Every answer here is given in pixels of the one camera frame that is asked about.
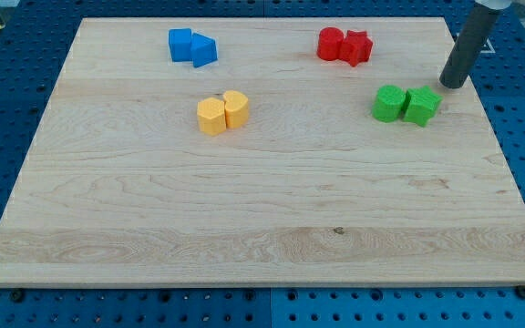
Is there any yellow hexagon block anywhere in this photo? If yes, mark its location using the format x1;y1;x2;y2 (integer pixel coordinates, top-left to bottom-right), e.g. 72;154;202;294
197;97;226;136

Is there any yellow heart block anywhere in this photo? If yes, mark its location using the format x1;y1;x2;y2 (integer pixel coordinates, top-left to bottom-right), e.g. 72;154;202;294
222;90;250;128

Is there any red cylinder block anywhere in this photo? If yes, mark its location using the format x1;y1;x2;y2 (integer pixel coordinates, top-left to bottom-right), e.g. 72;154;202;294
316;26;344;61

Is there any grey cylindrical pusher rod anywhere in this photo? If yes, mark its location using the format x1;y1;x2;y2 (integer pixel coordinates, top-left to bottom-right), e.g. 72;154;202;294
439;3;502;89

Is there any blue triangle block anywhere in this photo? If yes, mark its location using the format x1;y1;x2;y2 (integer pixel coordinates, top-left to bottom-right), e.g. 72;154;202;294
190;33;218;67

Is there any light wooden board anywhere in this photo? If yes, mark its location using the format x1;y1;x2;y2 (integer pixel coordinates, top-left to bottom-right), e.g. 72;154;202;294
0;17;525;289

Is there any red star block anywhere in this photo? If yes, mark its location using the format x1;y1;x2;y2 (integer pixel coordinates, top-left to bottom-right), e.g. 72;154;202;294
338;30;374;67

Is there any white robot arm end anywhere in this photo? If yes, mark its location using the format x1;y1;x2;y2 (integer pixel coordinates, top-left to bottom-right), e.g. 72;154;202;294
475;0;512;10

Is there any green star block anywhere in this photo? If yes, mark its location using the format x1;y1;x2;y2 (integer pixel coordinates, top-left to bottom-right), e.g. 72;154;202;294
403;86;443;128

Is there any green cylinder block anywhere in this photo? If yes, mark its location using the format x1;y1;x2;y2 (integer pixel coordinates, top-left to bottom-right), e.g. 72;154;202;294
372;85;407;122

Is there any blue cube block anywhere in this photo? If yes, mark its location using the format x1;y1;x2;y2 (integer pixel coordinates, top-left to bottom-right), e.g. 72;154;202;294
168;28;192;62

